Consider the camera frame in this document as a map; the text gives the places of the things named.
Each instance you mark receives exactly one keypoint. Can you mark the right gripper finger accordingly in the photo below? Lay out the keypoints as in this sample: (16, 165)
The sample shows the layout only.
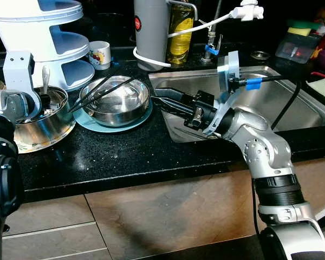
(176, 108)
(176, 96)

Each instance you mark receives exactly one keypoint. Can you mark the metal spoon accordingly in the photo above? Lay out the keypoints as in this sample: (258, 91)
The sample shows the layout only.
(45, 76)

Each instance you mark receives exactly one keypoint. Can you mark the deep steel pot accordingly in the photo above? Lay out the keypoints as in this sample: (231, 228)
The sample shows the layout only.
(49, 127)

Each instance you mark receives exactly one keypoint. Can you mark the black chopstick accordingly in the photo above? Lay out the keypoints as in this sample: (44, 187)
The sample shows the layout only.
(92, 100)
(100, 84)

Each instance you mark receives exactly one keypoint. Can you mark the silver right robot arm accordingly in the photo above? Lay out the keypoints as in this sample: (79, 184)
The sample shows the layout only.
(260, 146)

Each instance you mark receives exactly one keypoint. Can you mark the beige stone kitchen cabinet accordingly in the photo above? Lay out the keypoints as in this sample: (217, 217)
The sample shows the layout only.
(151, 216)

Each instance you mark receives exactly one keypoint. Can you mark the teal plate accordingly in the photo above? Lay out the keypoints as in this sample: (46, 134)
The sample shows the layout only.
(89, 126)

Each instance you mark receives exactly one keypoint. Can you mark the yellow cooking oil bottle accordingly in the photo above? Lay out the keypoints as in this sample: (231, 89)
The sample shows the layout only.
(180, 43)

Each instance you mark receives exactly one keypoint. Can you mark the wide steel bowl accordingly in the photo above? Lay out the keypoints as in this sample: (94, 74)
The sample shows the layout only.
(116, 105)

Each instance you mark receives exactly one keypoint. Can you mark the grey water filter canister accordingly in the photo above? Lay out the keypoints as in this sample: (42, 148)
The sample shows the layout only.
(150, 38)

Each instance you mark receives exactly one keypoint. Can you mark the small red plastic item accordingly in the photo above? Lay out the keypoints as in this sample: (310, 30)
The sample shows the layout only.
(322, 76)

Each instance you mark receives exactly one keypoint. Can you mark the white printed mug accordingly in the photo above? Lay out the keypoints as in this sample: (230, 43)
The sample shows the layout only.
(99, 54)

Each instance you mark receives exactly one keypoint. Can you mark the stainless steel sink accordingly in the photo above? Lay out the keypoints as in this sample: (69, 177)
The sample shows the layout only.
(309, 103)

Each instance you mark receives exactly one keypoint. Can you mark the white tiered plastic rack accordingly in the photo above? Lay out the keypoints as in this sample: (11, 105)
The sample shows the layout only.
(32, 27)

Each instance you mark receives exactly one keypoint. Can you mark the round metal sink strainer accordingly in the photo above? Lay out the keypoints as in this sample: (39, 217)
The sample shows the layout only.
(260, 56)

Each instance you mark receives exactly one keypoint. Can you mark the clear plastic container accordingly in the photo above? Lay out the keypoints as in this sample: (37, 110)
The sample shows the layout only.
(295, 51)

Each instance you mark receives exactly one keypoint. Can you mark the yellow green sponge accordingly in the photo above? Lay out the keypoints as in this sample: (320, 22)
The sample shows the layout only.
(300, 31)

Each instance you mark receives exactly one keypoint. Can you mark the white faucet diverter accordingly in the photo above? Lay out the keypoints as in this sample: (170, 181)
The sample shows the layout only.
(246, 12)

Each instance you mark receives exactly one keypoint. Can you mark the black floor mat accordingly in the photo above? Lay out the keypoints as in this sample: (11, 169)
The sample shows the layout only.
(206, 252)

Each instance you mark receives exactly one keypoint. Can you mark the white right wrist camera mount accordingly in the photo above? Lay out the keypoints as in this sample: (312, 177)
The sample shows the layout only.
(227, 70)

